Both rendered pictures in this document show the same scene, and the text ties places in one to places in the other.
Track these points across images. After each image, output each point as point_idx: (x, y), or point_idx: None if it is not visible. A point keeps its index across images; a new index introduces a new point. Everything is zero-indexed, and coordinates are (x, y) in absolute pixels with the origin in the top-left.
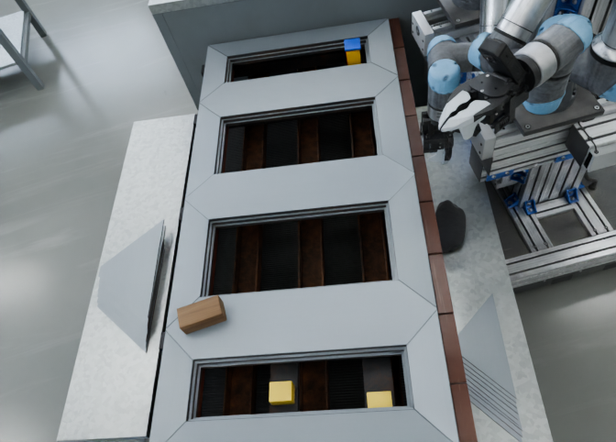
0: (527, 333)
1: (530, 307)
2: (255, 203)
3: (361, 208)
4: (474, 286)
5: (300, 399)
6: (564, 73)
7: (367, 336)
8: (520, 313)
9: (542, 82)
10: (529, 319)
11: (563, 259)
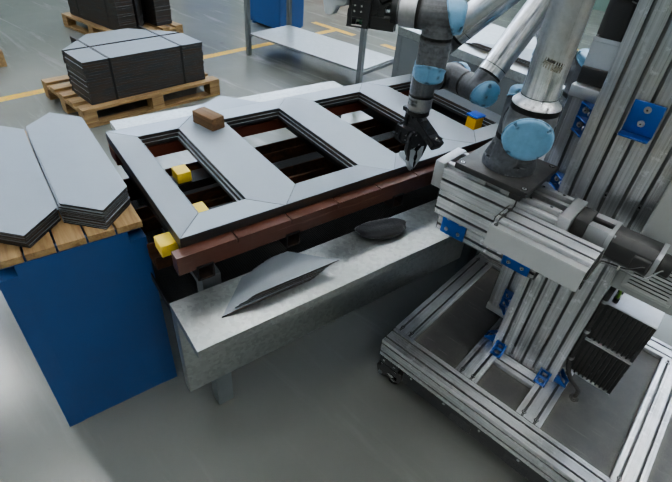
0: (390, 427)
1: (417, 420)
2: (305, 119)
3: (342, 160)
4: (341, 257)
5: (187, 195)
6: (429, 35)
7: (240, 181)
8: (405, 414)
9: (398, 14)
10: (405, 424)
11: (469, 397)
